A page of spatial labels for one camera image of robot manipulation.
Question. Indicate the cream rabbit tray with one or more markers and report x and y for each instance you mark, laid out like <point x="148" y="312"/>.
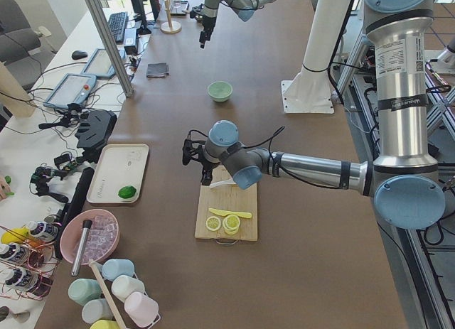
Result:
<point x="119" y="165"/>

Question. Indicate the black monitor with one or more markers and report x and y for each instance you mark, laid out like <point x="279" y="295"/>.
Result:
<point x="141" y="24"/>

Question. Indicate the pink bowl with ice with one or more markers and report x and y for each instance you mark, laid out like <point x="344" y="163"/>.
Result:
<point x="103" y="236"/>

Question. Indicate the pink cup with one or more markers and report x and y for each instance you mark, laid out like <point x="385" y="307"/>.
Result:
<point x="143" y="310"/>

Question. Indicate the green lime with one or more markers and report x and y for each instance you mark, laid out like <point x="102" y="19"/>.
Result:
<point x="127" y="192"/>

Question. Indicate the teach pendant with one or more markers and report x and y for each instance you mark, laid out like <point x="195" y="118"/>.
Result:
<point x="99" y="65"/>
<point x="72" y="89"/>

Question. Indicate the black keyboard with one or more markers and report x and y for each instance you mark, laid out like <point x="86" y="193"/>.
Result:
<point x="117" y="23"/>

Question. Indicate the wooden cup tree stand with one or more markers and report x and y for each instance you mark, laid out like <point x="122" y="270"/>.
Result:
<point x="169" y="26"/>

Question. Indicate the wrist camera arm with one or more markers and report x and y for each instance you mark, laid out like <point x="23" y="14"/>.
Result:
<point x="196" y="12"/>
<point x="192" y="149"/>

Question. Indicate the bamboo cutting board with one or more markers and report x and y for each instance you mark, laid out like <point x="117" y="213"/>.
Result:
<point x="222" y="194"/>

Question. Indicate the black computer mouse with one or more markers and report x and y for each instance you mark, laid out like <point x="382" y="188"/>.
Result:
<point x="78" y="54"/>

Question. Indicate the aluminium frame post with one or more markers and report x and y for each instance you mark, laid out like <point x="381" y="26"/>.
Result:
<point x="101" y="24"/>

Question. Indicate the yellow cup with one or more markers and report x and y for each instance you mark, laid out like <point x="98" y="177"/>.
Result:
<point x="104" y="324"/>

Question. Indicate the black bracket plate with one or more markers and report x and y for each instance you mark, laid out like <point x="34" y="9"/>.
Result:
<point x="93" y="133"/>

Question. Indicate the teach pendant near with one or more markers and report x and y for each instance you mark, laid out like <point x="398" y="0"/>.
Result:
<point x="72" y="89"/>

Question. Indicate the teach pendant far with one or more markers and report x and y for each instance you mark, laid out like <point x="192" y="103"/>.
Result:
<point x="99" y="65"/>

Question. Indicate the green cup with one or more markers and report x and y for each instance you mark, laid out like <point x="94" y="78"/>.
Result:
<point x="82" y="291"/>

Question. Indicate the metal cylinder muddler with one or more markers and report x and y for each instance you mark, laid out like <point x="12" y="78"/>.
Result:
<point x="86" y="226"/>

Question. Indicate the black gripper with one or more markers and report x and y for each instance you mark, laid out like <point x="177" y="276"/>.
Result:
<point x="208" y="165"/>
<point x="207" y="20"/>

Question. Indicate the yellow lemon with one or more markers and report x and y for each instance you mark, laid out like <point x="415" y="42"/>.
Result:
<point x="17" y="235"/>

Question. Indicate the white camera mast with base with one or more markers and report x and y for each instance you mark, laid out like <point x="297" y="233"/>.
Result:
<point x="310" y="90"/>

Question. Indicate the light green bowl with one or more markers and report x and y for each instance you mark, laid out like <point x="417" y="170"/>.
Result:
<point x="220" y="91"/>

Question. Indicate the grey folded cloth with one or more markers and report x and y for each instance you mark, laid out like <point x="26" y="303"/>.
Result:
<point x="157" y="70"/>

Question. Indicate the blue cup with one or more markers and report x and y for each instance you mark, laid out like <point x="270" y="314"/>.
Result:
<point x="114" y="268"/>

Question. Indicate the white cup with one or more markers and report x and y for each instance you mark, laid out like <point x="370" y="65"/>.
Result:
<point x="123" y="286"/>

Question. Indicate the lemon slice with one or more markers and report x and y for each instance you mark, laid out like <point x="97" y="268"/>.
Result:
<point x="213" y="224"/>

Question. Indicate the black long bar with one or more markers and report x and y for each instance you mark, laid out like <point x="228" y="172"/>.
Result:
<point x="74" y="208"/>

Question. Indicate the wooden stick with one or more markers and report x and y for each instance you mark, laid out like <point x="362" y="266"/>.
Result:
<point x="113" y="307"/>

